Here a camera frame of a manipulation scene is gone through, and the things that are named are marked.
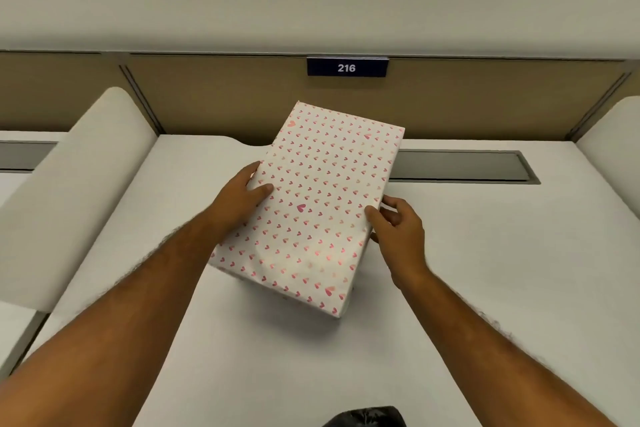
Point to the person's right hand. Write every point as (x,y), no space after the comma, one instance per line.
(402,241)

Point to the person's left hand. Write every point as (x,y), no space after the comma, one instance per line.
(235,204)

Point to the person's right thumb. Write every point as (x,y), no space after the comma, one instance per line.
(375,221)

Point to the person's left thumb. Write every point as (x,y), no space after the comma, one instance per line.
(261,190)

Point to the heart-patterned gift box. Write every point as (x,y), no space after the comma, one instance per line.
(320,201)

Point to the person's right forearm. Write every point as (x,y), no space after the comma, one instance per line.
(490,356)

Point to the person's left forearm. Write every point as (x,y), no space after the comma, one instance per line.
(115,321)

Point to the brown partition panel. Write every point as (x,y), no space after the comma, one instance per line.
(60,91)
(450,101)

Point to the dark blue number sign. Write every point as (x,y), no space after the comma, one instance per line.
(347,67)

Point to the white curved desk divider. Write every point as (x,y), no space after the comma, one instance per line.
(75,196)
(612,151)

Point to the black plastic bag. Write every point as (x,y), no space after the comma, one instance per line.
(365,416)

